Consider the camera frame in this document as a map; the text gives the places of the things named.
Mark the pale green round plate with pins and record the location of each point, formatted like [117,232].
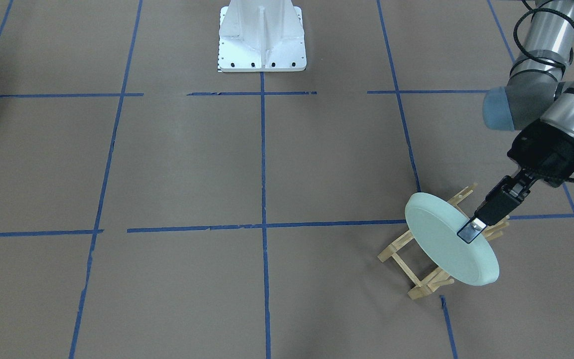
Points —
[434,224]

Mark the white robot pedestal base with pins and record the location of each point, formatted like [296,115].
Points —
[261,35]

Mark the wooden plate rack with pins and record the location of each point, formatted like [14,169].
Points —
[436,278]

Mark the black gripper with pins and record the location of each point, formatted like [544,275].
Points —
[541,145]

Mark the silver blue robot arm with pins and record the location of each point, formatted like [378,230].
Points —
[538,103]

